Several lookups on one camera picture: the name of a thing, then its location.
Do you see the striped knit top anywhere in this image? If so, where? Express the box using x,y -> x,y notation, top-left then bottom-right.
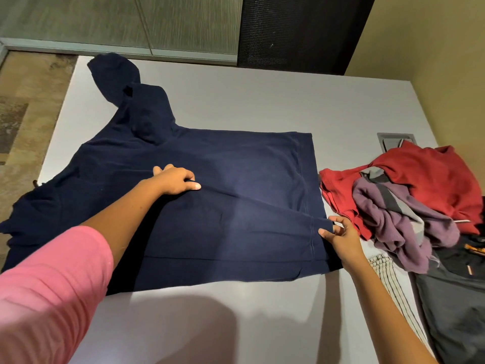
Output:
367,254 -> 434,355

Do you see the mauve striped t-shirt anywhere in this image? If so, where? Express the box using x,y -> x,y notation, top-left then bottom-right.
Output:
352,166 -> 461,274

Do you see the person's left forearm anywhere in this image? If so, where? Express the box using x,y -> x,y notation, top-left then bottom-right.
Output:
79,177 -> 166,269

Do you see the person's right forearm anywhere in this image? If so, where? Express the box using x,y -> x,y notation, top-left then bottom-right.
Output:
345,257 -> 439,364

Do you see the person's left hand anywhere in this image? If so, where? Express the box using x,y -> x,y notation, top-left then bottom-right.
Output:
145,164 -> 202,197

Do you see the person's left pink sleeve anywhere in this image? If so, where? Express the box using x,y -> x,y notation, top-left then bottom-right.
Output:
0,225 -> 114,364

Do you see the black orange backpack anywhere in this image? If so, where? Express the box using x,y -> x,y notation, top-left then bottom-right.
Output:
411,197 -> 485,364

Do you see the person's right hand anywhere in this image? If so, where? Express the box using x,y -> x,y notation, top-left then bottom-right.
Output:
317,215 -> 368,274

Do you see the black mesh office chair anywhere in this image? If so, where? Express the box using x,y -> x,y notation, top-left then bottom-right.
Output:
236,0 -> 378,76

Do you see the navy blue hoodie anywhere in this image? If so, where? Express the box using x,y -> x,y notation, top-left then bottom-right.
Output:
0,53 -> 344,296

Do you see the red garment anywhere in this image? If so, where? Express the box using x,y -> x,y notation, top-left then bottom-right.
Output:
319,140 -> 484,241

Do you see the grey table cable hatch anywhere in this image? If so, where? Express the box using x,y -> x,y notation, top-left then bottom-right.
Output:
377,132 -> 417,153

